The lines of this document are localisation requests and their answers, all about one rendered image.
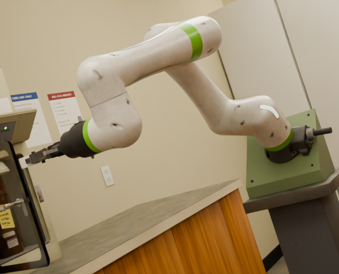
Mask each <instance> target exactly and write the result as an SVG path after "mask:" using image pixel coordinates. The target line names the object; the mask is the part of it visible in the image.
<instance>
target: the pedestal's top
mask: <svg viewBox="0 0 339 274"><path fill-rule="evenodd" d="M338 188H339V167H335V170H334V171H333V172H332V173H331V174H330V175H329V176H328V177H327V178H326V179H325V180H324V181H323V182H318V183H314V184H310V185H306V186H301V187H298V188H294V189H289V190H285V191H281V192H276V193H273V194H269V195H265V196H261V197H257V198H252V199H248V200H247V201H246V202H244V203H243V207H244V210H245V213H246V214H249V213H253V212H257V211H261V210H266V209H271V208H276V207H280V206H285V205H288V204H293V203H298V202H302V201H307V200H312V199H315V198H320V197H324V196H329V195H332V194H333V193H334V192H335V191H336V190H337V189H338Z"/></svg>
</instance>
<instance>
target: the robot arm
mask: <svg viewBox="0 0 339 274"><path fill-rule="evenodd" d="M221 41H222V31H221V28H220V26H219V24H218V23H217V22H216V21H215V20H214V19H212V18H210V17H208V16H197V17H193V18H190V19H187V20H184V21H180V22H173V23H159V24H156V25H154V26H152V27H151V28H149V29H148V31H147V32H146V33H145V35H144V39H143V41H142V42H140V43H138V44H135V45H133V46H129V47H127V48H124V49H121V50H118V51H115V52H110V53H106V54H101V55H95V56H92V57H89V58H87V59H85V60H84V61H83V62H82V63H81V64H80V66H79V68H78V70H77V74H76V81H77V85H78V87H79V89H80V91H81V93H82V94H83V96H84V98H85V100H86V102H87V104H88V106H89V108H90V110H91V113H92V115H93V117H92V118H90V119H88V120H85V121H83V120H82V118H81V116H78V123H75V124H74V125H73V126H72V127H71V128H70V130H69V131H67V132H65V133H63V134H62V136H61V138H60V141H58V142H55V143H54V144H53V145H50V146H48V147H47V148H43V149H42V150H40V151H38V152H35V151H34V152H31V154H30V155H28V156H25V157H23V158H20V159H19V162H20V165H21V169H24V168H27V167H29V166H32V165H35V164H38V163H40V162H41V161H42V163H45V162H46V161H45V160H46V159H51V158H55V157H61V156H63V155H66V156H67V157H69V158H72V159H74V158H78V157H82V158H87V157H91V158H92V159H94V156H95V155H96V154H99V153H101V152H104V151H107V150H111V149H115V148H126V147H129V146H131V145H133V144H134V143H135V142H136V141H137V140H138V139H139V137H140V135H141V132H142V128H143V124H142V120H141V117H140V115H139V114H138V112H137V110H136V108H135V106H134V105H133V103H132V101H131V99H130V97H129V95H128V93H127V91H126V88H125V87H127V86H130V85H132V84H134V83H136V82H138V81H140V80H142V79H144V78H147V77H149V76H152V75H154V74H157V73H160V72H163V71H165V72H166V73H167V74H168V75H169V76H170V77H171V78H172V79H173V80H174V81H175V82H176V83H177V84H178V85H179V86H180V88H181V89H182V90H183V91H184V92H185V93H186V95H187V96H188V97H189V98H190V100H191V101H192V102H193V103H194V105H195V106H196V108H197V109H198V111H199V112H200V114H201V115H202V117H203V118H204V120H205V121H206V123H207V125H208V127H209V128H210V130H211V131H212V132H214V133H216V134H218V135H236V136H253V137H254V138H255V139H256V140H257V142H258V143H259V144H260V145H261V146H262V147H264V152H265V154H266V156H267V158H268V159H269V160H270V161H272V162H274V163H277V164H282V163H286V162H288V161H291V160H292V159H294V158H295V157H296V156H297V155H298V154H299V153H301V154H302V155H308V154H309V151H310V149H311V144H314V141H311V140H312V139H315V138H316V136H317V135H323V134H329V133H332V129H331V127H327V128H321V129H314V128H310V127H309V126H307V125H303V126H298V127H292V128H291V125H290V123H289V121H288V120H287V119H286V117H285V116H284V114H283V113H282V111H281V110H280V109H279V107H278V106H277V105H276V103H275V102H274V101H273V100H272V99H271V98H270V97H268V96H264V95H260V96H255V97H250V98H246V99H236V100H231V99H229V98H228V97H227V96H226V95H224V94H223V93H222V91H221V90H220V89H219V88H218V87H217V86H216V85H215V84H214V83H213V82H212V81H211V79H210V78H209V77H208V75H207V74H206V73H205V72H204V71H203V69H202V68H201V67H200V65H199V64H198V62H197V60H200V59H202V58H205V57H207V56H209V55H211V54H213V53H214V52H215V51H217V49H218V48H219V47H220V44H221Z"/></svg>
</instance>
